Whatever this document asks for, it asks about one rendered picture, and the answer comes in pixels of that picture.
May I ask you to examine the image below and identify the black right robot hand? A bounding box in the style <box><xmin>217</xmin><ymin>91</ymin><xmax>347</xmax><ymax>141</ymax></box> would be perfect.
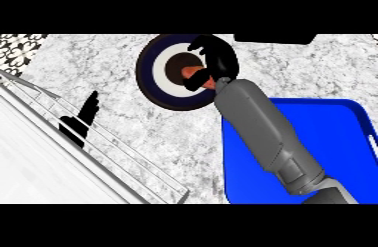
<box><xmin>182</xmin><ymin>34</ymin><xmax>241</xmax><ymax>92</ymax></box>

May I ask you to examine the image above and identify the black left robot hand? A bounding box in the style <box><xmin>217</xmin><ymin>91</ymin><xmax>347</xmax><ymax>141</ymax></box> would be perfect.
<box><xmin>58</xmin><ymin>90</ymin><xmax>101</xmax><ymax>149</ymax></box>

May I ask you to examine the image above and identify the orange sweet potato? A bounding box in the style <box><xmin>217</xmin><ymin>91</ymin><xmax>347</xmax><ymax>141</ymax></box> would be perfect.
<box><xmin>181</xmin><ymin>65</ymin><xmax>219</xmax><ymax>91</ymax></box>

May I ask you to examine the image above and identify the navy and white plate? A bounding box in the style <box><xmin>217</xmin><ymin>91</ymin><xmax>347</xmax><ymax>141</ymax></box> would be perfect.
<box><xmin>135</xmin><ymin>34</ymin><xmax>234</xmax><ymax>112</ymax></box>

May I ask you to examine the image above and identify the blue tray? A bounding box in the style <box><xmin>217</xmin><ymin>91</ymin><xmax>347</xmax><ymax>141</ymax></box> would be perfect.
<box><xmin>220</xmin><ymin>97</ymin><xmax>378</xmax><ymax>205</ymax></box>

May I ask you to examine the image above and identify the white open appliance door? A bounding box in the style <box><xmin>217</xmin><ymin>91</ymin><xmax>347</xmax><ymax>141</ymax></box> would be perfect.
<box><xmin>0</xmin><ymin>69</ymin><xmax>191</xmax><ymax>205</ymax></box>

